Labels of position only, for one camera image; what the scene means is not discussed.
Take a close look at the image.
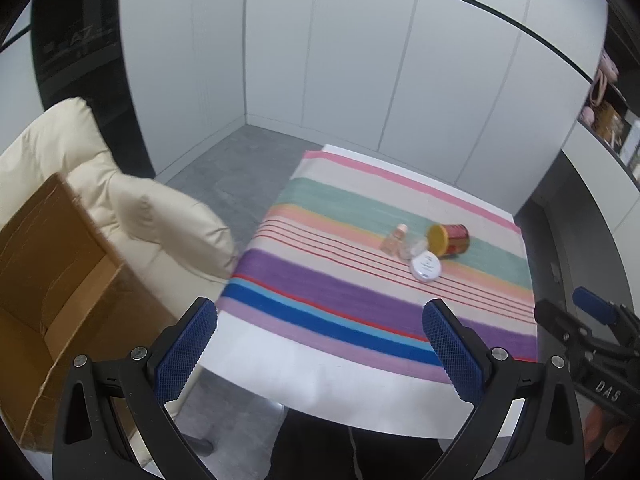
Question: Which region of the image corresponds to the white card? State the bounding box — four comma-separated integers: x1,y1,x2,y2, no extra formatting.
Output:
620,121,640,181

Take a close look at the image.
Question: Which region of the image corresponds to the black glass panel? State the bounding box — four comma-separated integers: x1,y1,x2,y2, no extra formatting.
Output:
30,0,156,181

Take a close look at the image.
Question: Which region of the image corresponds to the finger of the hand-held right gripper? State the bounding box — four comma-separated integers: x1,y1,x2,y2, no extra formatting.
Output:
572,287,640,350
534,299,640,377

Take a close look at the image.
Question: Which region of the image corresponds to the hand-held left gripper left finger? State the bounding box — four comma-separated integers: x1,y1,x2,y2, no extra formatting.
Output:
52,297,219,480

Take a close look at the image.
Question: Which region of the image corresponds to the red and gold can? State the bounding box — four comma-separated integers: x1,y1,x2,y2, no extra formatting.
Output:
426,222,471,260

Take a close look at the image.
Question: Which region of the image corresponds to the pink cosmetic bottle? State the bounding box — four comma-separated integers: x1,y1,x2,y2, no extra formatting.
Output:
381,223,410,256

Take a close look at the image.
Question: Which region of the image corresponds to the cream padded chair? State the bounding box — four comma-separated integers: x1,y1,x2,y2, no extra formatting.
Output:
0,97,239,457

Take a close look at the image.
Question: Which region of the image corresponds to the large pink plush toy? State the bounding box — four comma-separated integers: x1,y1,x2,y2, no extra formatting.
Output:
590,50,619,104

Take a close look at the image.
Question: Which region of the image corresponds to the striped colourful cloth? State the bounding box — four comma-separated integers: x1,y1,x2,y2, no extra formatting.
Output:
215,150,540,387

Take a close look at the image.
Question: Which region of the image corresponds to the person's right hand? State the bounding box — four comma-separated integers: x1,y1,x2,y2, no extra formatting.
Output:
582,402,640,467

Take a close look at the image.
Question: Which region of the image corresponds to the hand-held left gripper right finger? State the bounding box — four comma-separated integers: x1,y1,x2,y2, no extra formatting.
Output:
422,298,587,480

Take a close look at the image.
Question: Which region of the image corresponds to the white round compact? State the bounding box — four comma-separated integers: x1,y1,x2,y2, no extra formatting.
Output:
410,251,443,283

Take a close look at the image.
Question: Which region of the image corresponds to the brown cardboard box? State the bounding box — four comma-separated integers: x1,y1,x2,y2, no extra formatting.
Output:
0,172,182,454

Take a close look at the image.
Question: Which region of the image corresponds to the wall shelf niche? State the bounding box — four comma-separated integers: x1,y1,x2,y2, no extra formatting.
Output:
577,45,640,182

